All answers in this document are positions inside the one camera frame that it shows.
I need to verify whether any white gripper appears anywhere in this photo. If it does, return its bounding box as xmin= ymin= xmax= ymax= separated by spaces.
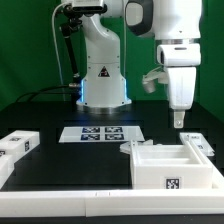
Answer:
xmin=157 ymin=43 xmax=201 ymax=128

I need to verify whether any white cabinet door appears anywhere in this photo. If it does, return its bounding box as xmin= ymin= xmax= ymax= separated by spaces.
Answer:
xmin=179 ymin=132 xmax=215 ymax=157
xmin=120 ymin=139 xmax=153 ymax=154

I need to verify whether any white cabinet body box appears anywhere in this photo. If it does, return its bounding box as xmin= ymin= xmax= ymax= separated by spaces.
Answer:
xmin=130 ymin=142 xmax=213 ymax=189

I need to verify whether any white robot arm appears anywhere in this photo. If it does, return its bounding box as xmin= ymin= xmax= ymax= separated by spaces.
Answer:
xmin=61 ymin=0 xmax=202 ymax=128

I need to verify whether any white marker base sheet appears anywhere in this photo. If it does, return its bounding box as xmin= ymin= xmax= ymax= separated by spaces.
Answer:
xmin=59 ymin=126 xmax=144 ymax=143

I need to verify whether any white block with markers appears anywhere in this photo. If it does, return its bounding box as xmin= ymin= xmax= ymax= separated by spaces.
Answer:
xmin=0 ymin=130 xmax=40 ymax=159

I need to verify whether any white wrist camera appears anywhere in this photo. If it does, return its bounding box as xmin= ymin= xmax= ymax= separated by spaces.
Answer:
xmin=142 ymin=67 xmax=168 ymax=93

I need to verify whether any white frame rail fence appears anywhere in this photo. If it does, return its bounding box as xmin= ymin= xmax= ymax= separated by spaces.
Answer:
xmin=0 ymin=153 xmax=224 ymax=218

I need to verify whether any black cable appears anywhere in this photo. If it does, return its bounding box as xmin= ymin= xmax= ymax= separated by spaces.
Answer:
xmin=15 ymin=84 xmax=83 ymax=103

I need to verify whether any white cable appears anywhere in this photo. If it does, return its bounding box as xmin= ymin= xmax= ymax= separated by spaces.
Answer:
xmin=51 ymin=2 xmax=68 ymax=101

